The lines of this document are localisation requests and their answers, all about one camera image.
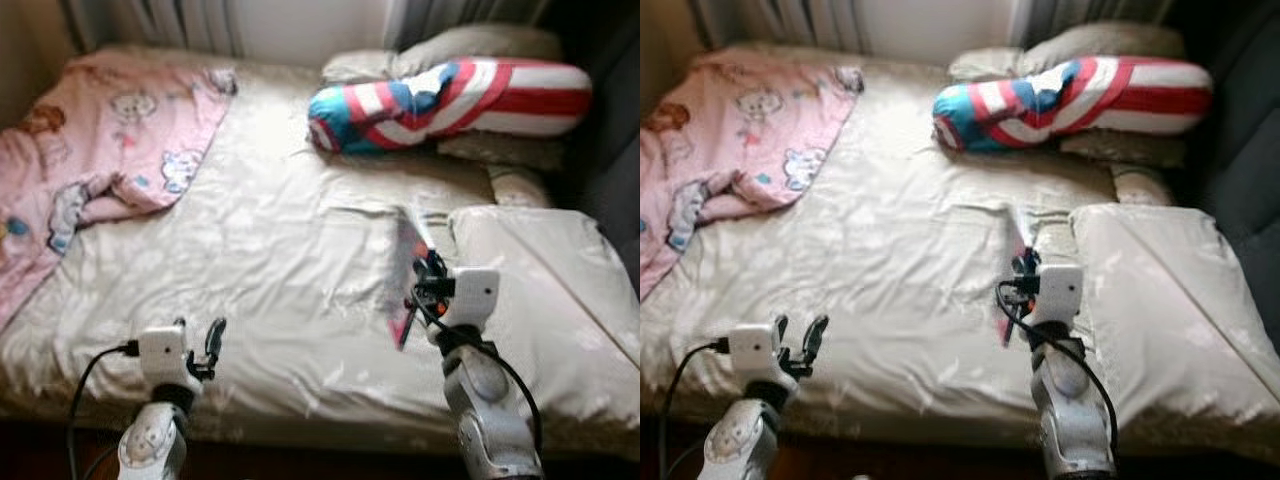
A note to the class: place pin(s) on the pink cartoon bear blanket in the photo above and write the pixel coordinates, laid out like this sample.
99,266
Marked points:
110,140
740,130

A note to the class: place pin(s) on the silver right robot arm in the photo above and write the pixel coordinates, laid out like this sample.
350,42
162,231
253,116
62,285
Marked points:
490,400
1070,400

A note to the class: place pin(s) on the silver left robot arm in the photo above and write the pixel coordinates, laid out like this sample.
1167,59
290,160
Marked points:
735,440
150,440

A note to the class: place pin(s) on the bed with beige floral sheet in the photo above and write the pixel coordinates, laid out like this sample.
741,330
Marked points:
250,260
900,260

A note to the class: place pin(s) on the small beige bolster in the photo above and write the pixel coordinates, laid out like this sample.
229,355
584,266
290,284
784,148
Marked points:
1140,185
520,188

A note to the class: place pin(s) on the large beige pillow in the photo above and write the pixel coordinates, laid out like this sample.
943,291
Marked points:
1170,300
560,290

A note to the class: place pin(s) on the beige floral pillow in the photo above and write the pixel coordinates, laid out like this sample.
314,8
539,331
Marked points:
510,150
1110,42
1130,148
480,45

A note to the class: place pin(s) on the red white blue striped bolster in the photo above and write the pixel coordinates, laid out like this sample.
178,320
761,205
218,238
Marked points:
480,105
1100,102

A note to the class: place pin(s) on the dark grey padded headboard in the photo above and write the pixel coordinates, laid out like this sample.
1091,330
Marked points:
1245,120
610,120

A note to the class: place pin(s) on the grey curtain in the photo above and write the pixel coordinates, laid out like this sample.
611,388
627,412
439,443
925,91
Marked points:
780,22
150,25
1090,15
470,15

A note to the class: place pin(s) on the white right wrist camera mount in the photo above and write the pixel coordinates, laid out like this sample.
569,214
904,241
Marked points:
1062,292
478,295

